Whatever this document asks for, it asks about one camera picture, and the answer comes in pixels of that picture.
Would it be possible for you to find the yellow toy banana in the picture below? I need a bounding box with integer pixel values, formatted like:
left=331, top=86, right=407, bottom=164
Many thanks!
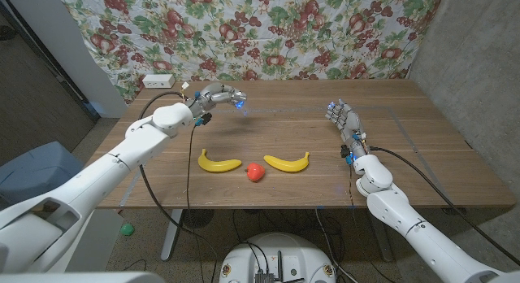
left=197, top=148, right=243, bottom=173
left=263, top=151, right=310, bottom=173

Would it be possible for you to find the floral fruit print backdrop cloth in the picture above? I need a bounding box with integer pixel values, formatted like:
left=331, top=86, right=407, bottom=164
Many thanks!
left=56, top=0, right=446, bottom=105

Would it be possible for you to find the metal table leg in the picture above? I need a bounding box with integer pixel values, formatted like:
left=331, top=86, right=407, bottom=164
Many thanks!
left=367, top=207, right=394, bottom=263
left=160, top=208, right=184, bottom=263

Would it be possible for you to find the white power strip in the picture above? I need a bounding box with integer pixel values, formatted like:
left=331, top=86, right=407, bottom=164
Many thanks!
left=141, top=73, right=176, bottom=89

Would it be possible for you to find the round black floor fan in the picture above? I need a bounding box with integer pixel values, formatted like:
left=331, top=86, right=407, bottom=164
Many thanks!
left=181, top=208, right=215, bottom=229

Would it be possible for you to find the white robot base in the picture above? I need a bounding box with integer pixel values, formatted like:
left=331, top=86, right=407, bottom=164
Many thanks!
left=218, top=232, right=337, bottom=283

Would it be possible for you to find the blue-grey plastic bin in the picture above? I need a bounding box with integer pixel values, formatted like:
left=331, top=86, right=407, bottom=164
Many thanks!
left=0, top=141, right=85, bottom=205

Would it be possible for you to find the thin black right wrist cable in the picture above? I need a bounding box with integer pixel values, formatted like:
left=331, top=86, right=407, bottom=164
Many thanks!
left=347, top=163, right=381, bottom=283

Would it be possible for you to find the grey floor cable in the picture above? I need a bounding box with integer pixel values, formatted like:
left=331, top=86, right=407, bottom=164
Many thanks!
left=314, top=207, right=358, bottom=283

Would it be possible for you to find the red toy apple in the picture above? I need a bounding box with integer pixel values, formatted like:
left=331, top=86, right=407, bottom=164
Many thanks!
left=245, top=162, right=267, bottom=182

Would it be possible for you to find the dark brown door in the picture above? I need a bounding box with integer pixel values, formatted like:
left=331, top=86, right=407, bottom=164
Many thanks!
left=0, top=0, right=101, bottom=166

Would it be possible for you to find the white robot torso edge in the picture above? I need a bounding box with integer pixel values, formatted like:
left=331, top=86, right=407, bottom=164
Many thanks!
left=0, top=270, right=166, bottom=283

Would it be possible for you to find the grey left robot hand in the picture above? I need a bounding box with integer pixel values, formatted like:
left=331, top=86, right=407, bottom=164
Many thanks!
left=187, top=81, right=248, bottom=121

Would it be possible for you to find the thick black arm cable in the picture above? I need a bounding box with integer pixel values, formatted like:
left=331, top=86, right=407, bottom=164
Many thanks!
left=137, top=90, right=220, bottom=283
left=369, top=146, right=520, bottom=266

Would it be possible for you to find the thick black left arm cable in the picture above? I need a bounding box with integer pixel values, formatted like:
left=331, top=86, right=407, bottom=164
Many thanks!
left=137, top=90, right=220, bottom=283

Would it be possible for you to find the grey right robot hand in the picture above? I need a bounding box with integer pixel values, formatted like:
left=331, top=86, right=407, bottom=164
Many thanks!
left=324, top=98, right=367, bottom=158

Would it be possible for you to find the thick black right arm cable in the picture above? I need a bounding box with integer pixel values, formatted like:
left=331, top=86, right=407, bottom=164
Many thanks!
left=369, top=146, right=520, bottom=266

